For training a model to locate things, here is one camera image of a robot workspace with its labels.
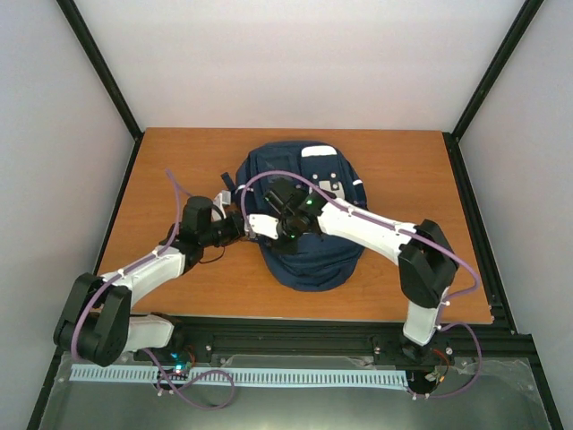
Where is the black corner post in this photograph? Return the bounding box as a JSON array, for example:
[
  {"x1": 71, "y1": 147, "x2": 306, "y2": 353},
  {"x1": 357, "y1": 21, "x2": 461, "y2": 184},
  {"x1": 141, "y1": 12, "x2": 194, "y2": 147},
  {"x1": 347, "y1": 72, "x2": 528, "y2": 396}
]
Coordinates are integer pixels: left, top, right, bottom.
[
  {"x1": 56, "y1": 0, "x2": 144, "y2": 140},
  {"x1": 451, "y1": 0, "x2": 545, "y2": 135}
]

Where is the navy blue student backpack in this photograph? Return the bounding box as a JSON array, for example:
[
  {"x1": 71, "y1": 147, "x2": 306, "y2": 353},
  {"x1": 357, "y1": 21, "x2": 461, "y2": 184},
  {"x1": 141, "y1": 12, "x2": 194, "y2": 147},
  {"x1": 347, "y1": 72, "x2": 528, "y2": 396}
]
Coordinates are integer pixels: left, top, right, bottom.
[{"x1": 221, "y1": 141, "x2": 367, "y2": 292}]

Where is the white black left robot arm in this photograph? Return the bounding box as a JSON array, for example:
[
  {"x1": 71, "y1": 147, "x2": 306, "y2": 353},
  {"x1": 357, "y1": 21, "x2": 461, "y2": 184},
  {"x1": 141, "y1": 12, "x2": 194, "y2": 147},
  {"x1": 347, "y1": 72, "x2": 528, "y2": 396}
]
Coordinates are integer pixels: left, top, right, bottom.
[{"x1": 53, "y1": 191, "x2": 244, "y2": 366}]

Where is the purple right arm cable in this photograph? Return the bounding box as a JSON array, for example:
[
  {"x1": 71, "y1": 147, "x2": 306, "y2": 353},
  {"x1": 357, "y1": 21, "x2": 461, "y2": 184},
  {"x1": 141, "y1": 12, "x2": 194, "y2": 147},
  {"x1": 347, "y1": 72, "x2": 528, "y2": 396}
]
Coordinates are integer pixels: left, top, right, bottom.
[{"x1": 239, "y1": 169, "x2": 483, "y2": 400}]

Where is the black right corner post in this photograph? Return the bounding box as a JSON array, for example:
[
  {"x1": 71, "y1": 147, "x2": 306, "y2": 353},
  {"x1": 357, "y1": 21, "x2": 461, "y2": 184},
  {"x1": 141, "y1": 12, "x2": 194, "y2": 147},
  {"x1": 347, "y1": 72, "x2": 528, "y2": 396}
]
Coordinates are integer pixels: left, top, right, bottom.
[{"x1": 451, "y1": 0, "x2": 545, "y2": 135}]

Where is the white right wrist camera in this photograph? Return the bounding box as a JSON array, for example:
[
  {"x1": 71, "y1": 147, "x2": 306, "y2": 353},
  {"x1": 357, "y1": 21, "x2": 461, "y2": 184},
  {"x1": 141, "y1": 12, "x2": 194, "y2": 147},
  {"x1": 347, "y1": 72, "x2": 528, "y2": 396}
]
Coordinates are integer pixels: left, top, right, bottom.
[{"x1": 245, "y1": 214, "x2": 278, "y2": 240}]

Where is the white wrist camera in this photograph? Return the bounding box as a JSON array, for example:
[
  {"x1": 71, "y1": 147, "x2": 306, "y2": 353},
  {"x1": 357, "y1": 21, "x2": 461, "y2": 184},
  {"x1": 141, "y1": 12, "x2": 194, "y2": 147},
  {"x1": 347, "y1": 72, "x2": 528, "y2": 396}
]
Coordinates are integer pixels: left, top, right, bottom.
[
  {"x1": 245, "y1": 214, "x2": 278, "y2": 240},
  {"x1": 211, "y1": 190, "x2": 233, "y2": 221}
]

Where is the black left corner post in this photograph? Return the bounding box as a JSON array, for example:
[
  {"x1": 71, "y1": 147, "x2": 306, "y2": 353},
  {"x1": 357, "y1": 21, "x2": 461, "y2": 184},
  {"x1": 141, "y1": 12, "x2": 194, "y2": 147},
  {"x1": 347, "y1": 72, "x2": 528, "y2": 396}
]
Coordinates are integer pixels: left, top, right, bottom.
[{"x1": 56, "y1": 0, "x2": 144, "y2": 140}]

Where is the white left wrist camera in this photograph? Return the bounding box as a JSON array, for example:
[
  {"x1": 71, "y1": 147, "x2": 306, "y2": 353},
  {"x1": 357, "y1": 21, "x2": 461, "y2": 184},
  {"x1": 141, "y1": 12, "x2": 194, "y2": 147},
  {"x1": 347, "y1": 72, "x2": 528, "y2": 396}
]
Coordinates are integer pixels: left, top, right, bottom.
[{"x1": 211, "y1": 190, "x2": 233, "y2": 221}]

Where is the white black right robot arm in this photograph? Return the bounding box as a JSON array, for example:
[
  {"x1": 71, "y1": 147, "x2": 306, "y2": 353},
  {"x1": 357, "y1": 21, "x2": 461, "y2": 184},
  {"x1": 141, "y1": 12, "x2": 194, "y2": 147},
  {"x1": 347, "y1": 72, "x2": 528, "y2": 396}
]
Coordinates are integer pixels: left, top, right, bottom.
[{"x1": 264, "y1": 179, "x2": 458, "y2": 362}]

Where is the black aluminium frame rail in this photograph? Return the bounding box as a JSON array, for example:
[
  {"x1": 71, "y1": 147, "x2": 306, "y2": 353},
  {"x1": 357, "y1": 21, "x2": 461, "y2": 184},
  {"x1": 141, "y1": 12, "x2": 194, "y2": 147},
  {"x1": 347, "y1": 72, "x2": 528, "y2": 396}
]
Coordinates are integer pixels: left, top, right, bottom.
[{"x1": 57, "y1": 313, "x2": 536, "y2": 364}]

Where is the light blue slotted cable duct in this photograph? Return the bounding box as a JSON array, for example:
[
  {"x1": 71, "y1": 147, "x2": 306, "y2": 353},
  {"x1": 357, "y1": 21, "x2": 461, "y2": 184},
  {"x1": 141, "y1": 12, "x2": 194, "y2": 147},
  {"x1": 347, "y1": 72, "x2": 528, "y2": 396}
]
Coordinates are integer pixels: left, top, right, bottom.
[{"x1": 69, "y1": 364, "x2": 407, "y2": 390}]

